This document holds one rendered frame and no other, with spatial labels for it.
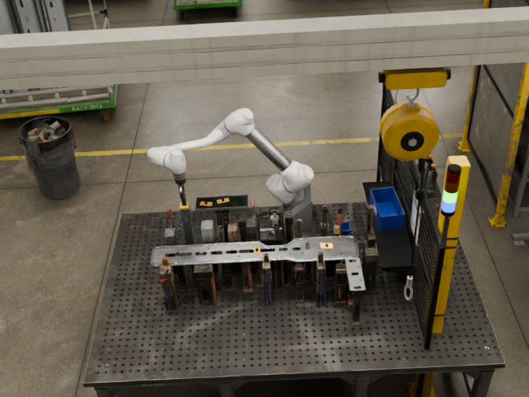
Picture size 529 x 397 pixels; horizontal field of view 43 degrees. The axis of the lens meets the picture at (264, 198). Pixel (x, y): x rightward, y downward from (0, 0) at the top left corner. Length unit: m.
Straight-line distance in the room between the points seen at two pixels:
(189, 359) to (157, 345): 0.25
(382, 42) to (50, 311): 4.60
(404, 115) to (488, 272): 4.27
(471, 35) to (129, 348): 3.30
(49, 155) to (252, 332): 3.03
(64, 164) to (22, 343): 1.88
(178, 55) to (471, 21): 0.69
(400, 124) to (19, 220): 5.46
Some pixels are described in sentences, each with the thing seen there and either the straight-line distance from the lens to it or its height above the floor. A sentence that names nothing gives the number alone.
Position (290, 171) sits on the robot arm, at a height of 1.21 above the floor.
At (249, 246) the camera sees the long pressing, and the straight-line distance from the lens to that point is 4.55.
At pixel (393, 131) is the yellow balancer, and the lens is 1.78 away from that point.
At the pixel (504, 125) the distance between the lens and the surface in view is 6.17.
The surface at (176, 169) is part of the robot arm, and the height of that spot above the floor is 1.49.
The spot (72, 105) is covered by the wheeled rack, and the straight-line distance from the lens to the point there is 7.95.
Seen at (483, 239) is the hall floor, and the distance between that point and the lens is 6.26.
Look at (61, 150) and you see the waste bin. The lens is 6.63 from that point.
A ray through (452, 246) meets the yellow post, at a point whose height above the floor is 1.45.
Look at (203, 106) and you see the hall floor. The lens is 8.07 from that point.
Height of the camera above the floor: 4.07
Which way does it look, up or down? 38 degrees down
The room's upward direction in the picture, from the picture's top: 4 degrees counter-clockwise
